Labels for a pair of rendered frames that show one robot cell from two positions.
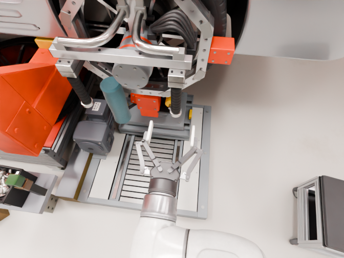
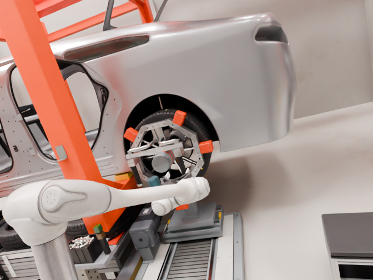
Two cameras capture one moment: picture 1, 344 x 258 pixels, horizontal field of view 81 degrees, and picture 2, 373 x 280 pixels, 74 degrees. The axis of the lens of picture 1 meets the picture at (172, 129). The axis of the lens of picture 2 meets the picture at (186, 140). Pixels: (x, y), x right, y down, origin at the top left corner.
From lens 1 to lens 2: 116 cm
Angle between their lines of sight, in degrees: 47
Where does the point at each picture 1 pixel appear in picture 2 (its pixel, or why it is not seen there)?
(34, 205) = (101, 260)
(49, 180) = (112, 248)
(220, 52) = (204, 146)
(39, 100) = not seen: hidden behind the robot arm
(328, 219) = (328, 236)
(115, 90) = (155, 179)
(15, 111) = not seen: hidden behind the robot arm
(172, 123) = (203, 220)
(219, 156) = (254, 246)
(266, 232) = not seen: outside the picture
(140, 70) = (164, 158)
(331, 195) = (329, 223)
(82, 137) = (135, 228)
